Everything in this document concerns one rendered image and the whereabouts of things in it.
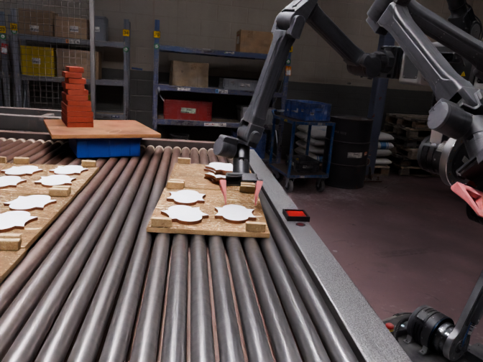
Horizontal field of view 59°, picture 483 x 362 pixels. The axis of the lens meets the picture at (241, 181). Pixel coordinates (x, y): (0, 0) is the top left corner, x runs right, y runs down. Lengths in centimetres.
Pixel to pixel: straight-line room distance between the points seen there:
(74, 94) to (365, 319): 177
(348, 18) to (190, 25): 243
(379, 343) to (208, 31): 597
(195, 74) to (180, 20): 94
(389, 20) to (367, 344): 76
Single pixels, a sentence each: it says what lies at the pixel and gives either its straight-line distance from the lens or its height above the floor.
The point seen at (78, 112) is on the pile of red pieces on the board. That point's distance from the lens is 228.
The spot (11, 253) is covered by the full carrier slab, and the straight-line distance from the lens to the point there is 112.
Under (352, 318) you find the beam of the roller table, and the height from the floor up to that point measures 92.
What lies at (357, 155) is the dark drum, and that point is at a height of 44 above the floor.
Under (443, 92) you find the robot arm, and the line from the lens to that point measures 104.
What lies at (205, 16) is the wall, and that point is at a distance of 657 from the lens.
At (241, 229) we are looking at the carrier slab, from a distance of 123.
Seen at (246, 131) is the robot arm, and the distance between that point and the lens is 141.
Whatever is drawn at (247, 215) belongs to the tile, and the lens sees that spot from 131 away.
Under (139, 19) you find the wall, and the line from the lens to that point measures 653.
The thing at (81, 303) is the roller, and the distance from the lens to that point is 92.
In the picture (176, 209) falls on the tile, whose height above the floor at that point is 95.
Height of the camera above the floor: 138
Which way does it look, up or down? 15 degrees down
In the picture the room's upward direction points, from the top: 4 degrees clockwise
